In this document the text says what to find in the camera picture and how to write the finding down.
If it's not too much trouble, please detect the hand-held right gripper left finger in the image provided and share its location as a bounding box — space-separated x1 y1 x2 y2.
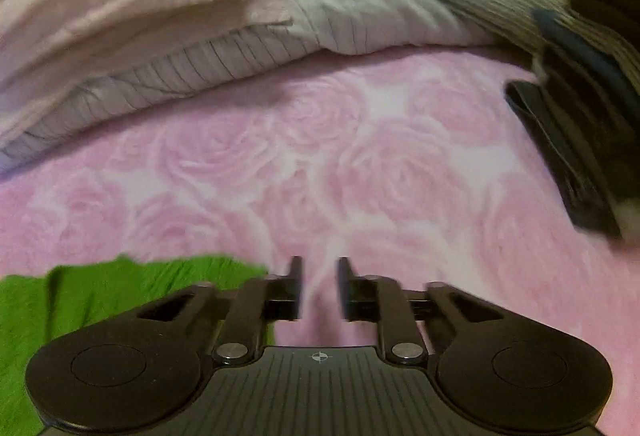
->
135 256 304 364

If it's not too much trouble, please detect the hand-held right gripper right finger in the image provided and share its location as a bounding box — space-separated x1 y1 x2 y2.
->
337 257 505 364

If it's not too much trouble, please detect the green knitted sweater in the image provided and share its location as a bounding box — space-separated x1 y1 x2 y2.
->
0 255 278 436

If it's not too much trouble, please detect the pink floral blanket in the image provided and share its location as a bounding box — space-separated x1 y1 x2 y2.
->
0 43 640 436

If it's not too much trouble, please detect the stack of dark folded clothes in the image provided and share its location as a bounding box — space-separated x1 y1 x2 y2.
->
505 0 640 237

